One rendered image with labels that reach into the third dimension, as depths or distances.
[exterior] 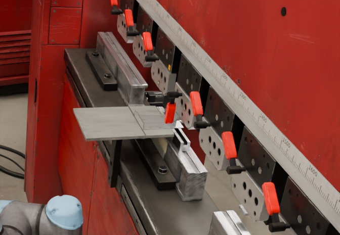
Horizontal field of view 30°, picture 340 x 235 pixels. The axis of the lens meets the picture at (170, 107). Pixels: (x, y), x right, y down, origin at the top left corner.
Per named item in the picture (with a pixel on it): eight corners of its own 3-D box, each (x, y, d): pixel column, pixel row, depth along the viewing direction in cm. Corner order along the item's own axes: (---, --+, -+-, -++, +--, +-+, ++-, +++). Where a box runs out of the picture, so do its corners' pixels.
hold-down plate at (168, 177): (128, 137, 205) (129, 129, 204) (144, 136, 207) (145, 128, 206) (157, 190, 180) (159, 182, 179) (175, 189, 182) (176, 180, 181)
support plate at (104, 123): (72, 110, 191) (73, 107, 191) (155, 108, 201) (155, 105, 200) (86, 141, 177) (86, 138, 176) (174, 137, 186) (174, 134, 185)
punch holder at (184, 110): (171, 106, 179) (180, 52, 172) (199, 105, 182) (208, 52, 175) (190, 133, 167) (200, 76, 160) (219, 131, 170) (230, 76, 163)
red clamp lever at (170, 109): (162, 122, 175) (167, 90, 171) (176, 121, 177) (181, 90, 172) (164, 125, 174) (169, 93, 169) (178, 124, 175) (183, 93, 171)
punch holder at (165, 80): (150, 76, 196) (157, 26, 188) (175, 76, 199) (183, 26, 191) (165, 98, 183) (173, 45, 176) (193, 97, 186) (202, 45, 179)
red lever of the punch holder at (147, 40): (141, 30, 189) (146, 60, 186) (155, 31, 190) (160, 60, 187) (140, 33, 191) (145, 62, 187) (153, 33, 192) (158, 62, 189)
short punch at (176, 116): (161, 110, 197) (165, 83, 193) (167, 110, 198) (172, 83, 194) (172, 126, 189) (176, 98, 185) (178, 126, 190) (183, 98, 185)
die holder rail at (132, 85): (95, 52, 264) (97, 31, 259) (109, 53, 266) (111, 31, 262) (128, 109, 223) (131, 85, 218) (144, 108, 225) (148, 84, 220)
